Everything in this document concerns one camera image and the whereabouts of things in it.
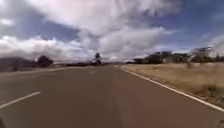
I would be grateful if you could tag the dry grass field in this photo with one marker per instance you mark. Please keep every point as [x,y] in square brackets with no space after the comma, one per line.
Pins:
[186,75]

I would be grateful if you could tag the white edge line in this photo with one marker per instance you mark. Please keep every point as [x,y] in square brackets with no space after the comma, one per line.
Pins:
[173,89]

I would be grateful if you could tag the row of trees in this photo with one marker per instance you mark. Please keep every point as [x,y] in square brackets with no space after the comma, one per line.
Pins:
[173,57]

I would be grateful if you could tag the dry grass verge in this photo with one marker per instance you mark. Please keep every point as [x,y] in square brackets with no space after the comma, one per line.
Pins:
[23,69]

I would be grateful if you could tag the grey asphalt road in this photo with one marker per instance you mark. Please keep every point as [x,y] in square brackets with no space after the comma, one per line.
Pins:
[96,100]

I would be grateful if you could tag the dark round tree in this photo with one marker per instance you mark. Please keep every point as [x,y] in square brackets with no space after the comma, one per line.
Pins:
[44,61]

